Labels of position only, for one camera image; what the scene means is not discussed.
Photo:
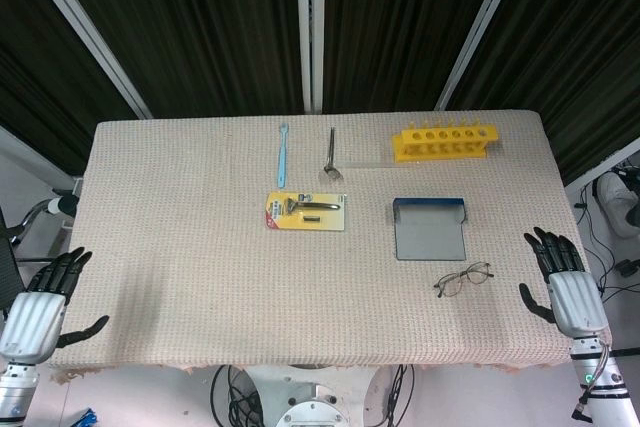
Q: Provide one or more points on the black and silver left hand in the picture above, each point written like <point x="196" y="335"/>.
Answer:
<point x="32" y="317"/>

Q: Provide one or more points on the black and silver right hand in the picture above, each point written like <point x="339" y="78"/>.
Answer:
<point x="575" y="297"/>

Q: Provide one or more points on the thin-framed eyeglasses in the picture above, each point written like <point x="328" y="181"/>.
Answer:
<point x="452" y="286"/>

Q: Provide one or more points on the dark blue glasses case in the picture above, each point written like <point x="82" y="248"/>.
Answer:
<point x="430" y="239"/>

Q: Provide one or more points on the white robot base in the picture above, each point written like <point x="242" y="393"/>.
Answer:
<point x="310" y="397"/>

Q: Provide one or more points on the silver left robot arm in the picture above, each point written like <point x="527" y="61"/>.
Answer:
<point x="15" y="392"/>

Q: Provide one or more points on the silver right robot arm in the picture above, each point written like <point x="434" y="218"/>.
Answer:
<point x="607" y="387"/>

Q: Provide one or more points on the small blue object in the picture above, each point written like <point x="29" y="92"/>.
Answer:
<point x="86" y="418"/>

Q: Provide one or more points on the beige waffle tablecloth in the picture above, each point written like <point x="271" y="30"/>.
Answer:
<point x="200" y="272"/>

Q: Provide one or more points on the yellow test tube rack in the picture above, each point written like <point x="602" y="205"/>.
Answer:
<point x="440" y="135"/>

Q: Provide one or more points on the black curtain panel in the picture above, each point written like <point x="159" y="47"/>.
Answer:
<point x="200" y="22"/>
<point x="400" y="22"/>
<point x="575" y="47"/>
<point x="35" y="72"/>

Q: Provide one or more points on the clear plastic ruler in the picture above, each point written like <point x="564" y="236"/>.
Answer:
<point x="367" y="165"/>

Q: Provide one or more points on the razor in yellow blister pack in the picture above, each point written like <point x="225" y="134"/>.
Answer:
<point x="280" y="214"/>

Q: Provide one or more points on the metal spoon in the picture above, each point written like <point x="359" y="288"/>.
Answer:
<point x="332" y="172"/>

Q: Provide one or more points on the light blue toothbrush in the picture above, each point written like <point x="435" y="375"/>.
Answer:
<point x="283" y="157"/>

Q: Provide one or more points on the white frame base rail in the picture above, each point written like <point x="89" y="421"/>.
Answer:
<point x="35" y="154"/>
<point x="600" y="167"/>

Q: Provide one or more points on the white slanted frame post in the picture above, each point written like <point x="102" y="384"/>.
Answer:
<point x="479" y="27"/>
<point x="82" y="27"/>

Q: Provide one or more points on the white upright frame post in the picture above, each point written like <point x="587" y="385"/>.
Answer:
<point x="310" y="22"/>

